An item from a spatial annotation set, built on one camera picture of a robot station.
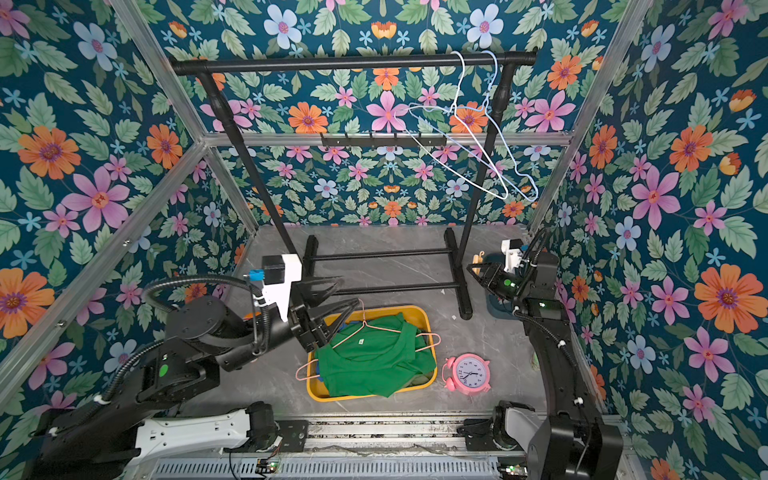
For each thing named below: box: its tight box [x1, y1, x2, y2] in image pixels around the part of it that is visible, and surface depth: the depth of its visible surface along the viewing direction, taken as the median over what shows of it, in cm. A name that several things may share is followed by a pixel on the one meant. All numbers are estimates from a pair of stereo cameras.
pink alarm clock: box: [442, 353, 491, 396], surface depth 84 cm
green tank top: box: [316, 313, 437, 398], surface depth 77 cm
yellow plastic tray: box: [307, 305, 438, 402], surface depth 78 cm
